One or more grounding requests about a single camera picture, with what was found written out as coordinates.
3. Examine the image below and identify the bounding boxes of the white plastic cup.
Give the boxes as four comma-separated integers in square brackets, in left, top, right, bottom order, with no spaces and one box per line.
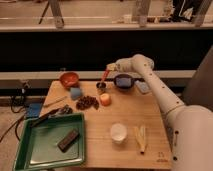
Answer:
[110,123,127,144]

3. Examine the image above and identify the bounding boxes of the brown grape bunch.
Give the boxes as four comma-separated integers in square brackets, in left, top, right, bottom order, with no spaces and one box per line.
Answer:
[76,96,99,110]

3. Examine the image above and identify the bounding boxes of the red chili pepper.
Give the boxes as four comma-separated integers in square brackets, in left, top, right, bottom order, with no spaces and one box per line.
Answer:
[100,69,110,84]

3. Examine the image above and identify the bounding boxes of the black cable on floor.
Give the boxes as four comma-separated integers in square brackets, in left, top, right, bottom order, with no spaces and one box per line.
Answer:
[0,80,32,143]

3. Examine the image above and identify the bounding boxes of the wooden stick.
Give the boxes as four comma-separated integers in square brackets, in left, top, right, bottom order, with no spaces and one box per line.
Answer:
[43,96,67,108]

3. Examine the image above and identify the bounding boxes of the orange apple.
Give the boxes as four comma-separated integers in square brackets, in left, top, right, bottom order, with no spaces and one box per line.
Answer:
[100,93,111,106]

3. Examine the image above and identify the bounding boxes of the green plastic tray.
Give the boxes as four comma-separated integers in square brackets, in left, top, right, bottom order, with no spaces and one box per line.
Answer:
[13,113,85,171]

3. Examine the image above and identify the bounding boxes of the blue sponge block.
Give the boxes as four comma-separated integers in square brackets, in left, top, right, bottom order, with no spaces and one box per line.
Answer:
[70,87,82,100]

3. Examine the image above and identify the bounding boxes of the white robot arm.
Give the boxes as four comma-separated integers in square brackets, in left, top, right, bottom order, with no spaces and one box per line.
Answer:
[106,54,213,171]

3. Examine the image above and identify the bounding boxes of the dark brown rectangular block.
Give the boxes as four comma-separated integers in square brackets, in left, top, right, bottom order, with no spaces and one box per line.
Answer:
[57,129,79,152]

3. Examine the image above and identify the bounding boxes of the blue box on floor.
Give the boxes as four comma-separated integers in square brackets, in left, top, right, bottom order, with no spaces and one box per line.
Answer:
[26,103,42,118]

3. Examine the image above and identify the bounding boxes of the small metal cup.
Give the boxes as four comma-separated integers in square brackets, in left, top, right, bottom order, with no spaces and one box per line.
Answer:
[96,82,106,95]

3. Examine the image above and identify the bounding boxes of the black handled tool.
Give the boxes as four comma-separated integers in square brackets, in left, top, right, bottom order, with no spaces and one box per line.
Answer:
[31,105,73,127]

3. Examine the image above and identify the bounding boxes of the wooden table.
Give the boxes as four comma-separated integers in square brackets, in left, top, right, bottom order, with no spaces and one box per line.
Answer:
[39,80,176,170]

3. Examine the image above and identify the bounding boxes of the dark bowl with blue sponge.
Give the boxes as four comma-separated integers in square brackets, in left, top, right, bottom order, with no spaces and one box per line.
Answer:
[114,74,134,91]

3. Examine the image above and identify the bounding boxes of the orange bowl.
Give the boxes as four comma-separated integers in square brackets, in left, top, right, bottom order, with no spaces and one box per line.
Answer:
[59,72,79,88]

